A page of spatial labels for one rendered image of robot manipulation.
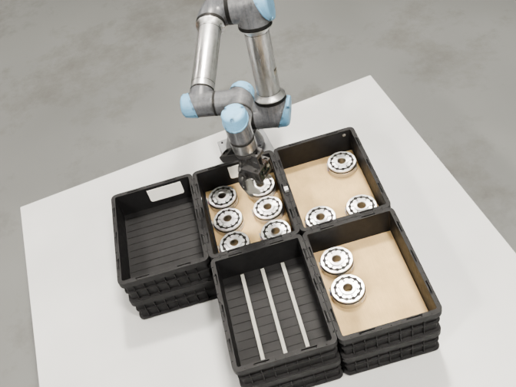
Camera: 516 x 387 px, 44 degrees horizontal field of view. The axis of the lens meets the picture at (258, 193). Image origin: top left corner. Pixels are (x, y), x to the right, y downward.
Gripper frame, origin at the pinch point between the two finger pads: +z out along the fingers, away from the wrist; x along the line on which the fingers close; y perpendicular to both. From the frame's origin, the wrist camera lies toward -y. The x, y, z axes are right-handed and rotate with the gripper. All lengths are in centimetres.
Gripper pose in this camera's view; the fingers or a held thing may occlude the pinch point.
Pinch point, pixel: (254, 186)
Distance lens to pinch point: 206.7
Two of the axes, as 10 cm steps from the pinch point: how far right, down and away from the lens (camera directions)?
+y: 8.3, 2.9, -4.8
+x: 5.1, -7.4, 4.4
